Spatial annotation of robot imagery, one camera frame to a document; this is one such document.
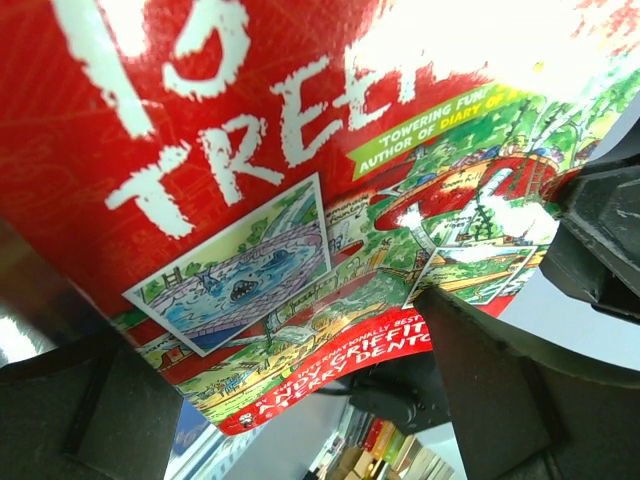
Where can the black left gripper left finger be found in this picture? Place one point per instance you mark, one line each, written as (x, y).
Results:
(93, 409)

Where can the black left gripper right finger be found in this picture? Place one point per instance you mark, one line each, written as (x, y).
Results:
(524, 408)

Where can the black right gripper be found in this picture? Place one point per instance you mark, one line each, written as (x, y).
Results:
(594, 257)

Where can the blue orange sunset book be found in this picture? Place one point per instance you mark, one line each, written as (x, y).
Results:
(190, 430)

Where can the red treehouse book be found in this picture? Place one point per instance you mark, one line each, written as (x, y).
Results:
(254, 193)

